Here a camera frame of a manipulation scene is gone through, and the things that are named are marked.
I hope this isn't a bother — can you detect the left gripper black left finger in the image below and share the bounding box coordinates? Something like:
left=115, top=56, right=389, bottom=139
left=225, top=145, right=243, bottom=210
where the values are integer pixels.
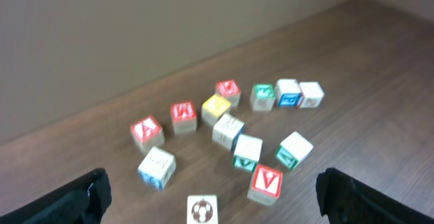
left=1, top=168, right=112, bottom=224

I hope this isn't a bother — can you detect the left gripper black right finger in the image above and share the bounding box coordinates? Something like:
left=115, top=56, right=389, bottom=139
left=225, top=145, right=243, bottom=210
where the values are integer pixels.
left=315, top=168, right=433, bottom=224

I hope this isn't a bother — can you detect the plain white block front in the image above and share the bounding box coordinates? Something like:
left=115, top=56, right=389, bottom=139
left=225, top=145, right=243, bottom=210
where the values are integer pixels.
left=275, top=132, right=313, bottom=170

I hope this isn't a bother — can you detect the plain white block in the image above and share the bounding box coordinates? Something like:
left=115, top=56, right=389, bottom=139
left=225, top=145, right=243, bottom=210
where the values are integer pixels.
left=275, top=132, right=313, bottom=170
left=297, top=81, right=325, bottom=109

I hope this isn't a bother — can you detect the white block teal side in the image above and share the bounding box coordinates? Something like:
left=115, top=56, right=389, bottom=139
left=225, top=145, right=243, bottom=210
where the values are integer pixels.
left=232, top=134, right=263, bottom=172

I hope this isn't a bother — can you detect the red m block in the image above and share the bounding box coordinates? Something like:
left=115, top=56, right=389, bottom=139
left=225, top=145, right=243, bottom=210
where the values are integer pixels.
left=170, top=100, right=197, bottom=134
left=215, top=79, right=241, bottom=107

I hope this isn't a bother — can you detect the red A block front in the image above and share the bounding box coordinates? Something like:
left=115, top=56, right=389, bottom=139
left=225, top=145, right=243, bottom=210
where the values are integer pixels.
left=248, top=164, right=283, bottom=206

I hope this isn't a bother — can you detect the red a block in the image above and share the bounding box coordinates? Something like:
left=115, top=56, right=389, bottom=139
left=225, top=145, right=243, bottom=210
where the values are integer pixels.
left=248, top=164, right=283, bottom=206
left=130, top=115, right=165, bottom=154

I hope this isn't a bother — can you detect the blue side block left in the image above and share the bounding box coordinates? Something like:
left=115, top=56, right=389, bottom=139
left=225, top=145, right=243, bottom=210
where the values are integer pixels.
left=138, top=147, right=176, bottom=191

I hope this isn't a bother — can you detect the red A block far left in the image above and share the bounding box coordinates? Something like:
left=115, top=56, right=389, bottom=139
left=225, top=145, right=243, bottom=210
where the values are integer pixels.
left=130, top=115, right=165, bottom=154

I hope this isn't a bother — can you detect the plain white block far right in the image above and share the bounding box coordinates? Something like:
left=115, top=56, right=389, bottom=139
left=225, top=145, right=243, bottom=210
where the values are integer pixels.
left=297, top=81, right=325, bottom=109

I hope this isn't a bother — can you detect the soccer ball picture block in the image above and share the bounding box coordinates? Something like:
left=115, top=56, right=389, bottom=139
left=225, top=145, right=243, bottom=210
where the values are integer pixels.
left=186, top=195, right=218, bottom=224

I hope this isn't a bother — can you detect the blue side block right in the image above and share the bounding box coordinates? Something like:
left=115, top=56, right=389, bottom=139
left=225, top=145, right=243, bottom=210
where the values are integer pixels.
left=275, top=79, right=302, bottom=107

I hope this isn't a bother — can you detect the green top block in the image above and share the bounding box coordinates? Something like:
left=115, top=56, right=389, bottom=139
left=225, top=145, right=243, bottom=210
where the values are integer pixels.
left=250, top=83, right=276, bottom=111

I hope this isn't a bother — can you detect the white block blue side centre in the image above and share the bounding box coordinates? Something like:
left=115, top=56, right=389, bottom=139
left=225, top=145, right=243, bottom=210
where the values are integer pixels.
left=212, top=113, right=245, bottom=151

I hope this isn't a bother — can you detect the yellow top block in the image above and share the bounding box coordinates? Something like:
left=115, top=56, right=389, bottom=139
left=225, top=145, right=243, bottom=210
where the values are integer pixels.
left=201, top=94, right=231, bottom=126

